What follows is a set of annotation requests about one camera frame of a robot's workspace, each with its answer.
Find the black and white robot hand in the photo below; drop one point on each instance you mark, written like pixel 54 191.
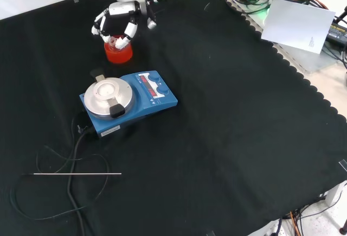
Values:
pixel 122 8

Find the clear round-bottom flask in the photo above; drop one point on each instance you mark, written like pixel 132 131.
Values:
pixel 112 40

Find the blue heater base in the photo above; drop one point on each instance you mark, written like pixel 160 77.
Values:
pixel 162 100

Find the black cloth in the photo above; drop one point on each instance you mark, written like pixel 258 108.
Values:
pixel 217 111

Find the thin metal probe rod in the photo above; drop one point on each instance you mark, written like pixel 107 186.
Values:
pixel 81 173

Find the pale board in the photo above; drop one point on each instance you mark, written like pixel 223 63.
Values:
pixel 295 24

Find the black power adapter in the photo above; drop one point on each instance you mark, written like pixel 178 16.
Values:
pixel 337 32

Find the white power strip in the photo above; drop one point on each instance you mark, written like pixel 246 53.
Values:
pixel 277 230

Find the white table leg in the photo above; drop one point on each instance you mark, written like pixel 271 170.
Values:
pixel 333 195

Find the grey metal base plate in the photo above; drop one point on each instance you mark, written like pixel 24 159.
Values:
pixel 306 59

